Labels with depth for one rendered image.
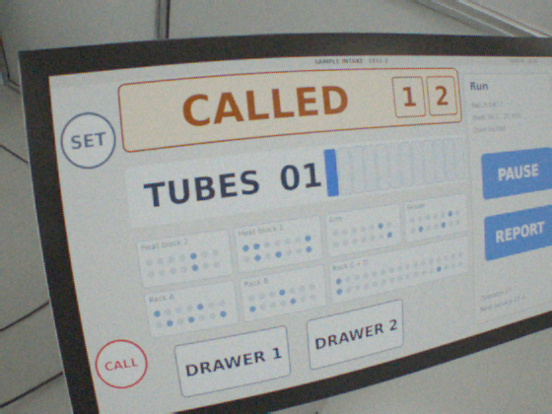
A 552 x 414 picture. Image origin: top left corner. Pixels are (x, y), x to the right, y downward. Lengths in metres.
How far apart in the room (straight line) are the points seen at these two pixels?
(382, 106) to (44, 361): 1.33
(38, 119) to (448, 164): 0.34
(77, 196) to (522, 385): 1.62
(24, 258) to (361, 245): 1.50
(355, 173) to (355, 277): 0.09
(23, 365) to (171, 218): 1.27
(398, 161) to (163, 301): 0.23
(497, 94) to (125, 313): 0.39
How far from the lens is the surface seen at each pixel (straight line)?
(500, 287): 0.57
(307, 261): 0.44
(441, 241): 0.51
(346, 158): 0.45
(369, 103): 0.46
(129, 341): 0.43
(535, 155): 0.58
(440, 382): 1.72
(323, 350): 0.47
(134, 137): 0.40
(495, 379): 1.81
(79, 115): 0.40
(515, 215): 0.56
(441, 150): 0.50
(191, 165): 0.41
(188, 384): 0.45
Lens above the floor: 1.40
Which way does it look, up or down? 45 degrees down
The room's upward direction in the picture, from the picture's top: 11 degrees clockwise
